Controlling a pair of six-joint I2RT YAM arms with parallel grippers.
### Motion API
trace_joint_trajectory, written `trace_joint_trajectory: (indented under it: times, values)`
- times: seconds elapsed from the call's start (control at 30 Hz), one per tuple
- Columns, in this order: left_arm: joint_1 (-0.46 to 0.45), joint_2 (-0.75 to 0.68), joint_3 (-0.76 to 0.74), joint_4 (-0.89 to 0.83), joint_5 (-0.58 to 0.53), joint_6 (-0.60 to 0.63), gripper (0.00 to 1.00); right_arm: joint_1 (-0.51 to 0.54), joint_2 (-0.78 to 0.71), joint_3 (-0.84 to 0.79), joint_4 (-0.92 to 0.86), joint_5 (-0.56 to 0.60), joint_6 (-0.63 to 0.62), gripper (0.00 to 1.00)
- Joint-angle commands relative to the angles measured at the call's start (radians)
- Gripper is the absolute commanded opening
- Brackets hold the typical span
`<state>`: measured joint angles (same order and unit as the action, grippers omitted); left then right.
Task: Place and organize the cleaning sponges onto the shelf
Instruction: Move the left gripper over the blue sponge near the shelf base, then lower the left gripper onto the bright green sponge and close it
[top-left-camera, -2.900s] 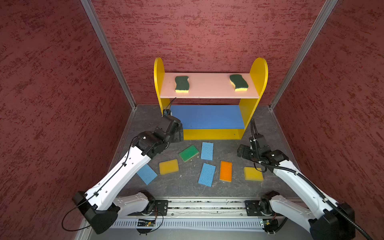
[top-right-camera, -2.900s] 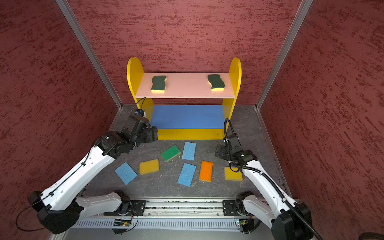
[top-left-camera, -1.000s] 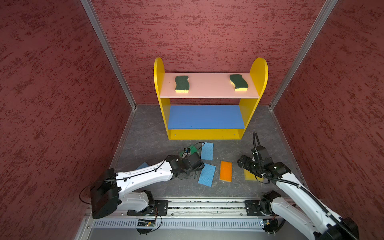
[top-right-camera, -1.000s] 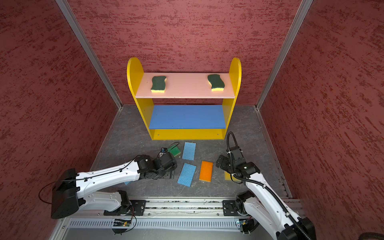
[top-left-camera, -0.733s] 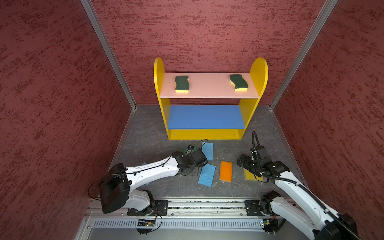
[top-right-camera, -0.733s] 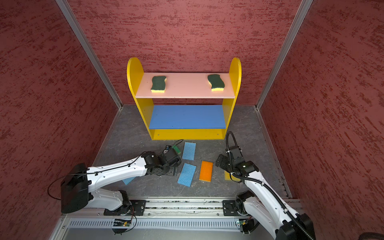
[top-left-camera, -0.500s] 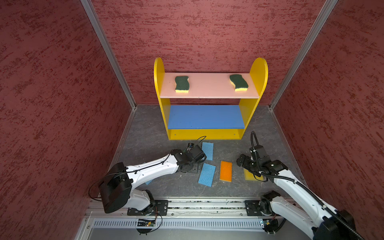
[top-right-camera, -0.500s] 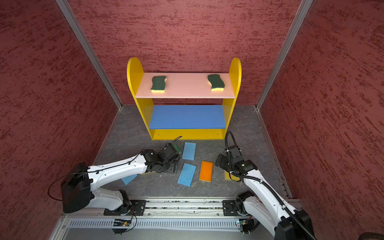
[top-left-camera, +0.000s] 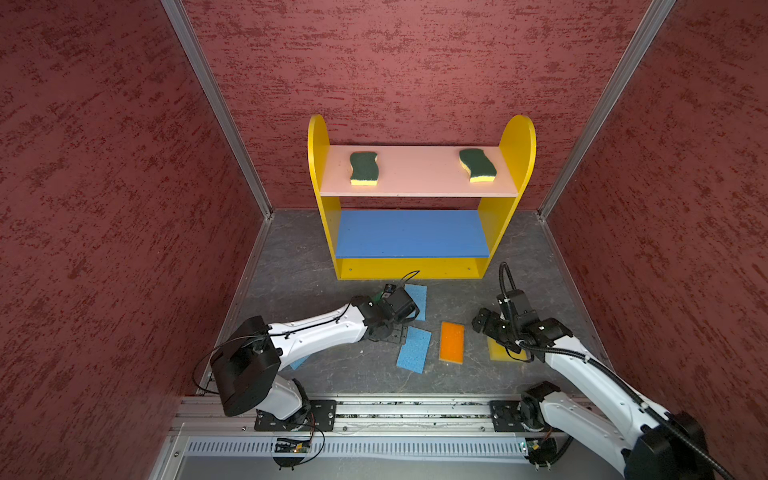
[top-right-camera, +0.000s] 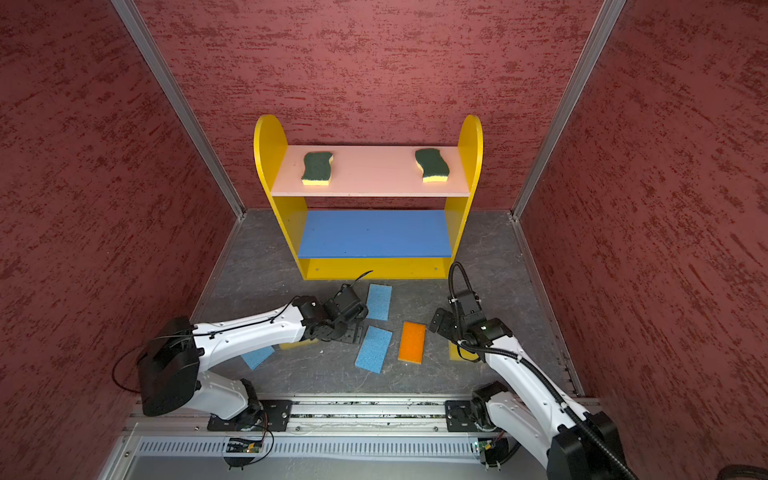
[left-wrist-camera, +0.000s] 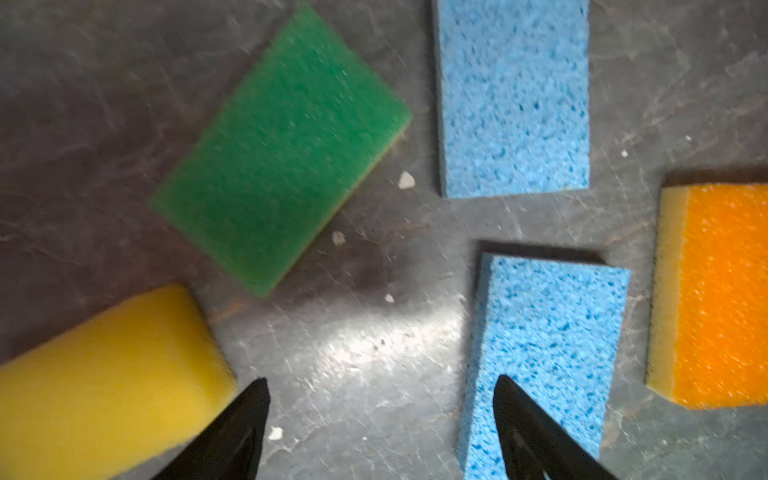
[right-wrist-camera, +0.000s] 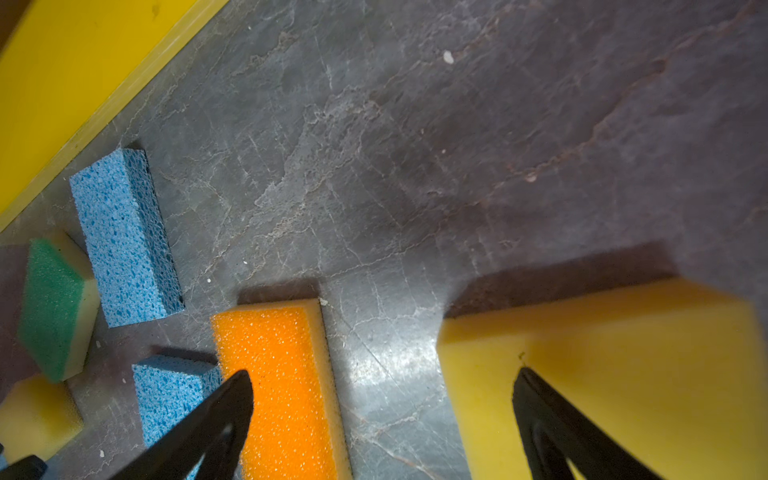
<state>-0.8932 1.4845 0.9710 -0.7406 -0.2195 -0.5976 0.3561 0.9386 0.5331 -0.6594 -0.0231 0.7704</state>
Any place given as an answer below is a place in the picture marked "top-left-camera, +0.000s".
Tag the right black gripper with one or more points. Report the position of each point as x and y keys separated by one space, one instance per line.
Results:
x=488 y=329

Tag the light blue sponge middle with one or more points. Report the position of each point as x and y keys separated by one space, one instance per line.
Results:
x=413 y=353

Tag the aluminium mounting rail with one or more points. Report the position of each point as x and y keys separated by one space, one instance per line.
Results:
x=364 y=415

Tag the light blue sponge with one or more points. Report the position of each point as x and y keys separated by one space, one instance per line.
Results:
x=418 y=294
x=413 y=353
x=298 y=363

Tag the dark green wavy sponge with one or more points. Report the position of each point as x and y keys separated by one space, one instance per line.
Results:
x=365 y=170
x=477 y=165

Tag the pink upper shelf board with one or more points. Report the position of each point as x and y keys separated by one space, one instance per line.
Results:
x=410 y=171

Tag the yellow sponge right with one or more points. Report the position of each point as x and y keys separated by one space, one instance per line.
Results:
x=498 y=353

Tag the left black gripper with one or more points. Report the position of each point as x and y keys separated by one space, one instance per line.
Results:
x=397 y=331

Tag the yellow wooden shelf unit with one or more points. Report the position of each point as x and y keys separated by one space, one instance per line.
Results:
x=518 y=146

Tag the aluminium corner profile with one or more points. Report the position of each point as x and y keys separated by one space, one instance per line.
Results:
x=644 y=35
x=184 y=31

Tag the blue lower shelf board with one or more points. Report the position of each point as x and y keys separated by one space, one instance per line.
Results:
x=411 y=234

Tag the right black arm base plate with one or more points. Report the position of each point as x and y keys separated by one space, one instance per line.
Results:
x=515 y=416

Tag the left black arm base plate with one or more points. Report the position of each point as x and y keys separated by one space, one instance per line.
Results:
x=321 y=416

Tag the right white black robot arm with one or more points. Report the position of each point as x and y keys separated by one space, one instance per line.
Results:
x=638 y=437

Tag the left aluminium corner profile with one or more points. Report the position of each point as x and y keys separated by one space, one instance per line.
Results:
x=184 y=31

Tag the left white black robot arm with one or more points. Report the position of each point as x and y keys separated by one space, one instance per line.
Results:
x=246 y=367

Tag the left small circuit board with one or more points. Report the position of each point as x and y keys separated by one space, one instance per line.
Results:
x=288 y=446

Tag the light blue sponge upper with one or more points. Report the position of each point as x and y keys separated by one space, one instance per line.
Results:
x=418 y=294

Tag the right aluminium corner profile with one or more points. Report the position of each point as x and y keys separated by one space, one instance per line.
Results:
x=644 y=35

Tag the light blue sponge left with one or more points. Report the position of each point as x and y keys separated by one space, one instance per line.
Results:
x=298 y=363

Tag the orange sponge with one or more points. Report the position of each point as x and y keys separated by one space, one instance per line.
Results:
x=452 y=343

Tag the white slotted cable duct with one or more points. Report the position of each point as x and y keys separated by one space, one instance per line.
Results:
x=482 y=449

